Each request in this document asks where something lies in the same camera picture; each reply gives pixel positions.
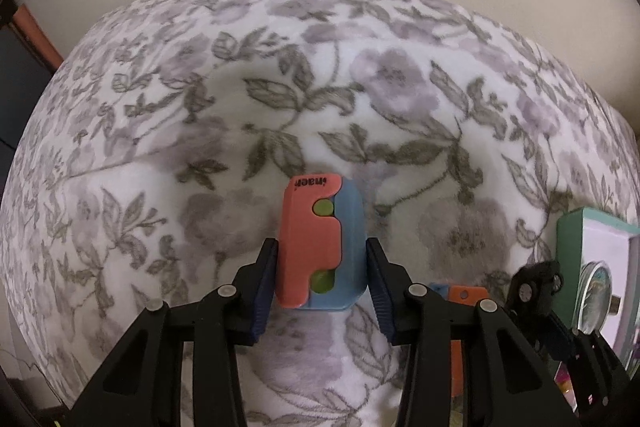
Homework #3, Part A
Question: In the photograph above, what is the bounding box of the coral and blue fidget toy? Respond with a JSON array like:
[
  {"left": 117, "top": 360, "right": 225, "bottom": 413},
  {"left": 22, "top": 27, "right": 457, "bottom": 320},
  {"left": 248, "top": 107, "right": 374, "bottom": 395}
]
[{"left": 276, "top": 174, "right": 370, "bottom": 310}]

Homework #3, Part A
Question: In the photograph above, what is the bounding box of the teal shallow box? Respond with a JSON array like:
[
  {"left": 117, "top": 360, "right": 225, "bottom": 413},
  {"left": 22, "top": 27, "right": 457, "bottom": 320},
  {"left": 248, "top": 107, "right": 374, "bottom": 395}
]
[{"left": 556, "top": 207, "right": 640, "bottom": 378}]

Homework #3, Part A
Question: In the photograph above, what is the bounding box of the dark cabinet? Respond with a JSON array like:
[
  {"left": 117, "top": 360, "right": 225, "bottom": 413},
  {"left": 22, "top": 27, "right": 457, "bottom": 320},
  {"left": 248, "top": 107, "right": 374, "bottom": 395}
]
[{"left": 0, "top": 27, "right": 56, "bottom": 188}]

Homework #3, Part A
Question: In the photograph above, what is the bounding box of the floral blanket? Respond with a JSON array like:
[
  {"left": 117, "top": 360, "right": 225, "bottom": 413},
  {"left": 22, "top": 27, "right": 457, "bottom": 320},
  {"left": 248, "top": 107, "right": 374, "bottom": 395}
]
[{"left": 0, "top": 0, "right": 640, "bottom": 427}]

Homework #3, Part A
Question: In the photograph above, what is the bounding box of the salmon pink board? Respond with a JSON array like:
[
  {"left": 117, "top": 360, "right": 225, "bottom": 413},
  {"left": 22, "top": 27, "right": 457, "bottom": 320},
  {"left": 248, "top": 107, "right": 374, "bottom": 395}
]
[{"left": 12, "top": 4, "right": 63, "bottom": 68}]

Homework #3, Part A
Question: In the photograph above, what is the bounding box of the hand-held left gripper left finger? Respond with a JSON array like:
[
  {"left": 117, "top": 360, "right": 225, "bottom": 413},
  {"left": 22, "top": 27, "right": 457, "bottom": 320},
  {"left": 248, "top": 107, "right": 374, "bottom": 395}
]
[{"left": 75, "top": 237, "right": 280, "bottom": 427}]

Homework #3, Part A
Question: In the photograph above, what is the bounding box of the round metal tin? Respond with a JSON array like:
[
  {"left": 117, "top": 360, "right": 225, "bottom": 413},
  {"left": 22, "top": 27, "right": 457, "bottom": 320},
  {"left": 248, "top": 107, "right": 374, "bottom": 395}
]
[{"left": 579, "top": 259, "right": 615, "bottom": 338}]

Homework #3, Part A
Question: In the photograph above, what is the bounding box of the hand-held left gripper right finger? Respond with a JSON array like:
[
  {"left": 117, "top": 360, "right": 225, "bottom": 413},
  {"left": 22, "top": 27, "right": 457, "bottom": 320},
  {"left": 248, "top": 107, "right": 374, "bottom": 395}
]
[{"left": 366, "top": 238, "right": 568, "bottom": 427}]

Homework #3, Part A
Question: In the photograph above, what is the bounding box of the orange toy knife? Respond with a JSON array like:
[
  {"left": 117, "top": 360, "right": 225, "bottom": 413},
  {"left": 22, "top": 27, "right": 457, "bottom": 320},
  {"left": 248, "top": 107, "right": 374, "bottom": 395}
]
[{"left": 430, "top": 283, "right": 490, "bottom": 398}]

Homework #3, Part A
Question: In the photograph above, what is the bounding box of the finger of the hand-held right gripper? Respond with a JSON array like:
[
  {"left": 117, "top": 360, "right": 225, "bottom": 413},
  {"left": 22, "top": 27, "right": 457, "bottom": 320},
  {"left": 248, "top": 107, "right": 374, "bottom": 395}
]
[
  {"left": 570, "top": 329, "right": 632, "bottom": 427},
  {"left": 505, "top": 259, "right": 578, "bottom": 363}
]

